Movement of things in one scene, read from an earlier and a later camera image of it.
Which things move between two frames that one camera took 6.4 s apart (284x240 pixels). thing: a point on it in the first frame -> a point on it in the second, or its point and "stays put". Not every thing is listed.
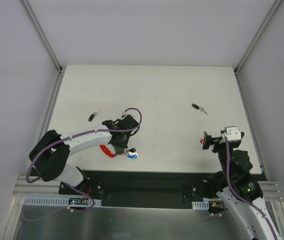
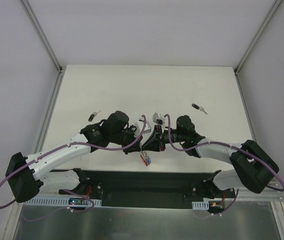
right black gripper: x=208 y=142 -> x=160 y=139
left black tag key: x=94 y=114 stays put
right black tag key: x=197 y=107 stays put
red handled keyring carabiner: x=106 y=151 -> x=145 y=159
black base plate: x=137 y=188 stays put
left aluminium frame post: x=43 y=35 stays put
